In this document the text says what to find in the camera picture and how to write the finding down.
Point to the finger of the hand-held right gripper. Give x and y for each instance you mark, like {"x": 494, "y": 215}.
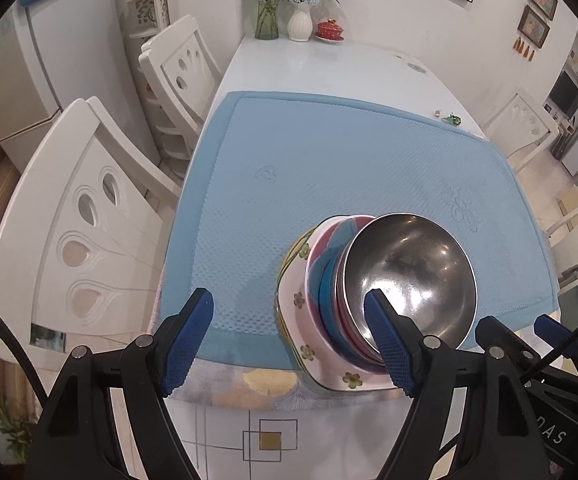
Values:
{"x": 506, "y": 340}
{"x": 551, "y": 327}

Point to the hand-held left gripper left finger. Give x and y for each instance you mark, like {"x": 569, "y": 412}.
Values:
{"x": 189, "y": 340}

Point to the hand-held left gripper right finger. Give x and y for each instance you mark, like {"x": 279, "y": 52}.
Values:
{"x": 389, "y": 340}

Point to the magenta steel bowl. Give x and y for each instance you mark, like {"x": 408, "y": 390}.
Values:
{"x": 409, "y": 270}

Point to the blue steel bowl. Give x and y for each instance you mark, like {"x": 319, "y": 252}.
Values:
{"x": 325, "y": 295}

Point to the white hexagonal flowered plate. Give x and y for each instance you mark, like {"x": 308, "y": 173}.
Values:
{"x": 294, "y": 320}

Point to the pink cartoon bowl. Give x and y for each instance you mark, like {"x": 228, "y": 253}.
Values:
{"x": 334, "y": 237}

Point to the yellow cardboard box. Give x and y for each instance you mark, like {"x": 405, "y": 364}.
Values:
{"x": 571, "y": 201}

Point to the light blue textured table mat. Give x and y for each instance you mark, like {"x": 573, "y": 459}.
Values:
{"x": 319, "y": 170}

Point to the green potted plant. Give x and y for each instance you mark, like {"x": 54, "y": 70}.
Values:
{"x": 4, "y": 425}

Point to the green and red snack wrapper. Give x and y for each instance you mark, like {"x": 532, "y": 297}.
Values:
{"x": 452, "y": 120}

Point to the black television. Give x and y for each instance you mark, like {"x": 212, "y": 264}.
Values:
{"x": 565, "y": 94}

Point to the tall grey refrigerator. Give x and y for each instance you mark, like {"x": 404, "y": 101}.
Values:
{"x": 69, "y": 60}

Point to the red lidded tea cup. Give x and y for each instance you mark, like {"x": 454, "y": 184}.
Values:
{"x": 330, "y": 29}

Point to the white ribbed vase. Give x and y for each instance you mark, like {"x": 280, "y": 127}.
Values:
{"x": 300, "y": 25}

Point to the glass vase with green stems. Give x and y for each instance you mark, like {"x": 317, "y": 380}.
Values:
{"x": 267, "y": 20}

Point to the white carved shelf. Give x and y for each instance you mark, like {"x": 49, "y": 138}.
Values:
{"x": 144, "y": 10}

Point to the picture frame with hanging ornaments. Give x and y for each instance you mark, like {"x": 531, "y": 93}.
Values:
{"x": 534, "y": 27}

